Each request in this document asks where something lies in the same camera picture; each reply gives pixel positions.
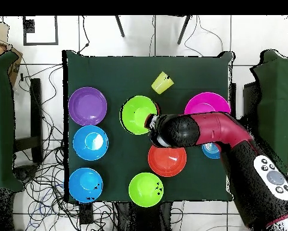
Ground black stand with knob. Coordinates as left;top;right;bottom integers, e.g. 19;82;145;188
12;164;40;185

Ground green bowl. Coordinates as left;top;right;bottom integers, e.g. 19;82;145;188
120;95;159;135
128;172;164;208

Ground green covered side table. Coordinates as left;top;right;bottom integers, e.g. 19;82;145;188
250;49;288;169
0;51;24;192

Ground small blue bowl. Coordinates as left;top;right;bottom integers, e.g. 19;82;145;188
201;142;222;160

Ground dark green tablecloth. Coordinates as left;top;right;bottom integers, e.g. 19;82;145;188
62;49;234;203

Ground large pink bowl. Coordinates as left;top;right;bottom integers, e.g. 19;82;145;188
183;91;231;116

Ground large blue bowl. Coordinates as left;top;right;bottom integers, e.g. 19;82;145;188
68;167;104;204
72;125;109;161

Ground purple bowl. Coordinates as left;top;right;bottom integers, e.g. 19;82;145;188
68;87;108;126

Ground long black bar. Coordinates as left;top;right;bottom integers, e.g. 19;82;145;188
29;78;43;164

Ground black tripod leg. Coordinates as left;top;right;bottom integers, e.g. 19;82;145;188
114;16;126;38
177;16;192;45

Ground large orange-red bowl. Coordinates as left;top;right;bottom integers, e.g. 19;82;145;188
147;144;188;178

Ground black box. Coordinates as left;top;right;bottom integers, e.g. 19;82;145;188
242;81;260;121

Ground yellow plastic cup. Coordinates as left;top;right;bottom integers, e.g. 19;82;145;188
151;71;175;95

